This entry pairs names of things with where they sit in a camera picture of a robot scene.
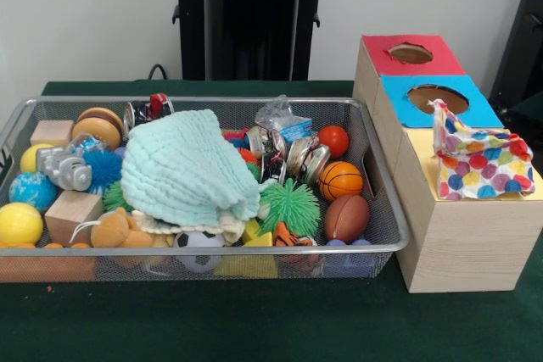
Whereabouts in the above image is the dark green tablecloth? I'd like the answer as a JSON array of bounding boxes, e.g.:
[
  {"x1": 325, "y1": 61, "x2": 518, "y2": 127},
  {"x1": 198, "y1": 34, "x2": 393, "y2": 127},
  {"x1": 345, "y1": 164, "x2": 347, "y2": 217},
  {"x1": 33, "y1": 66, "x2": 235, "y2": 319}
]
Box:
[
  {"x1": 507, "y1": 91, "x2": 543, "y2": 125},
  {"x1": 0, "y1": 80, "x2": 543, "y2": 362}
]

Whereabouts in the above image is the yellow plastic ball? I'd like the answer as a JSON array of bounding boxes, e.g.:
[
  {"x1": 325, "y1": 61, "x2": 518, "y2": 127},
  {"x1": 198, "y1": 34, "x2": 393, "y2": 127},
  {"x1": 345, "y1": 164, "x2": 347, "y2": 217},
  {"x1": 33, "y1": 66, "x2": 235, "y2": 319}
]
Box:
[{"x1": 0, "y1": 202, "x2": 44, "y2": 248}]

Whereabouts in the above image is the plain wooden cube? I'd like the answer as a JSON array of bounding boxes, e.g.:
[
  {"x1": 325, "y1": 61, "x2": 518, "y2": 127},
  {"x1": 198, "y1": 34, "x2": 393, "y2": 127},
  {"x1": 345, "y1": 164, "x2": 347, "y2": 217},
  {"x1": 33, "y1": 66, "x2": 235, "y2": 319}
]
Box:
[{"x1": 43, "y1": 188, "x2": 105, "y2": 248}]

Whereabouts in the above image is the toy hamburger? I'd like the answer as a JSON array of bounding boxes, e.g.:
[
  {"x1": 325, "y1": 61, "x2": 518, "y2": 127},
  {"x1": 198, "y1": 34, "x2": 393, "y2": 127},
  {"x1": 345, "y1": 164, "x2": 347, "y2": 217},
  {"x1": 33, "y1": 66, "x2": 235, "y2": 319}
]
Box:
[{"x1": 70, "y1": 106, "x2": 125, "y2": 152}]

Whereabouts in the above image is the black upright panel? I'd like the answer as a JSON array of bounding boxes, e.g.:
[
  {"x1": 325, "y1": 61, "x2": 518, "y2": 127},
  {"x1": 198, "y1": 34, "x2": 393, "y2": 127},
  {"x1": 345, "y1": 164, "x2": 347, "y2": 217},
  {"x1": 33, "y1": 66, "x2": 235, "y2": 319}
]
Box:
[{"x1": 487, "y1": 0, "x2": 543, "y2": 103}]

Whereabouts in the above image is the green spiky rubber ball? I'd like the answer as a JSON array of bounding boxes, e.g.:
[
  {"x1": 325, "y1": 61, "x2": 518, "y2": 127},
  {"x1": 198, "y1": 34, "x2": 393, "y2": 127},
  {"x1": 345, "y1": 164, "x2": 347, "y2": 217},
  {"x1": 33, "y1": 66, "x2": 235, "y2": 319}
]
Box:
[{"x1": 257, "y1": 177, "x2": 322, "y2": 236}]

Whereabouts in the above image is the small brown football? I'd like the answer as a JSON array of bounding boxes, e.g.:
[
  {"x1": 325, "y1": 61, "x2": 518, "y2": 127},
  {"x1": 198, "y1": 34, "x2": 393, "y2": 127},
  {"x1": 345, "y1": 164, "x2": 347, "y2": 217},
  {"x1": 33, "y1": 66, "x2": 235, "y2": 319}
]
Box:
[{"x1": 324, "y1": 194, "x2": 371, "y2": 242}]

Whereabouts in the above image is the wooden box with three holes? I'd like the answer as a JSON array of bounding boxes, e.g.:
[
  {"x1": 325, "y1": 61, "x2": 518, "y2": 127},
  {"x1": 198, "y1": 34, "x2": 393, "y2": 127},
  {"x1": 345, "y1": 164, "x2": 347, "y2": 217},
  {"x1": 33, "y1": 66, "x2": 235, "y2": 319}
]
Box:
[{"x1": 351, "y1": 33, "x2": 543, "y2": 294}]

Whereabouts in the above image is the mint green muslin cloth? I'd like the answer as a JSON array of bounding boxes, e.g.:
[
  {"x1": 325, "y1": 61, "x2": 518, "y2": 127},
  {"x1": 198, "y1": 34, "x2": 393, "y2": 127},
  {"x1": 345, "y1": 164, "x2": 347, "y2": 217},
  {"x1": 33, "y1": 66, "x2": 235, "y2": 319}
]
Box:
[{"x1": 120, "y1": 108, "x2": 262, "y2": 227}]

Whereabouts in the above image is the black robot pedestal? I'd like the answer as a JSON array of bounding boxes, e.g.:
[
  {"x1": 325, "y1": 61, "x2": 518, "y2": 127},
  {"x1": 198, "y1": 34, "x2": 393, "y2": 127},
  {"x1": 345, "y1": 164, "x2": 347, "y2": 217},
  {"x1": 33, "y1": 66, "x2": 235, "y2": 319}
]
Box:
[{"x1": 163, "y1": 0, "x2": 343, "y2": 81}]

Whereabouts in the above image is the blue spiky rubber ball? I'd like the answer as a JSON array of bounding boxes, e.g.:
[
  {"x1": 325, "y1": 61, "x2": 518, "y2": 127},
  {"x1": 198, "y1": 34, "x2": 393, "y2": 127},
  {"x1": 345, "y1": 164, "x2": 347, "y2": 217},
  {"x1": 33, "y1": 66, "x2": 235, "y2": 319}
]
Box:
[{"x1": 83, "y1": 148, "x2": 124, "y2": 196}]

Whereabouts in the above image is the colourful dotted cloth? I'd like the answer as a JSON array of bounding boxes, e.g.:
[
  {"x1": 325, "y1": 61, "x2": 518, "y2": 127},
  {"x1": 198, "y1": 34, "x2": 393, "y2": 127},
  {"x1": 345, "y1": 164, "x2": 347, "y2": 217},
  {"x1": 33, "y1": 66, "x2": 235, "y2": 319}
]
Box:
[{"x1": 428, "y1": 98, "x2": 536, "y2": 201}]

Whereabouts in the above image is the silver wire mesh bin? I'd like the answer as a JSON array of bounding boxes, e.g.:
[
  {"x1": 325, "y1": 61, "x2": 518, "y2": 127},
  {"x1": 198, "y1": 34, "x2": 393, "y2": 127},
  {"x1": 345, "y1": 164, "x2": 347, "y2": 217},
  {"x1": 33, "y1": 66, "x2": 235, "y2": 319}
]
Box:
[{"x1": 0, "y1": 96, "x2": 411, "y2": 283}]

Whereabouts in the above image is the blue marbled ball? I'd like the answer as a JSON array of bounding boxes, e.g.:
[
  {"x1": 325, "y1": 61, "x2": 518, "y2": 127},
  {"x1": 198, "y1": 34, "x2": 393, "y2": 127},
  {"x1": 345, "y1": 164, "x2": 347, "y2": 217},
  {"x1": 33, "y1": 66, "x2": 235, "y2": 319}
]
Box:
[{"x1": 8, "y1": 172, "x2": 59, "y2": 214}]

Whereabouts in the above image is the small orange basketball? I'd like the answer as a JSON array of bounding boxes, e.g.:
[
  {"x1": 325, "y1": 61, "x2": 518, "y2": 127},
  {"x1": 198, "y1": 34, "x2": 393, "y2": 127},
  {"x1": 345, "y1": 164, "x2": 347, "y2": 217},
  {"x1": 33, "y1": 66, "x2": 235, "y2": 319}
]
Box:
[{"x1": 317, "y1": 161, "x2": 365, "y2": 203}]

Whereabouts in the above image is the red rubber ball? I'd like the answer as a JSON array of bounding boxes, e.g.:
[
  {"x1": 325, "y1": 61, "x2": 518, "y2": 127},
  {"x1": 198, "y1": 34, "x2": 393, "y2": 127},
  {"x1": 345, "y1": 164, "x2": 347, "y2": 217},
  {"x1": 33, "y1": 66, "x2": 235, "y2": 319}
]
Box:
[{"x1": 317, "y1": 125, "x2": 350, "y2": 159}]

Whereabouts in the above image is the black cable loop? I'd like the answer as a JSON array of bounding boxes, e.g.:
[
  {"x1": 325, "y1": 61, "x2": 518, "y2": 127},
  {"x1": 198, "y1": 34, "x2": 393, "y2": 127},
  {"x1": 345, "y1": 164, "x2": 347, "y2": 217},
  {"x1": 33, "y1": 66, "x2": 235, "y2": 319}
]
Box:
[{"x1": 146, "y1": 63, "x2": 171, "y2": 81}]

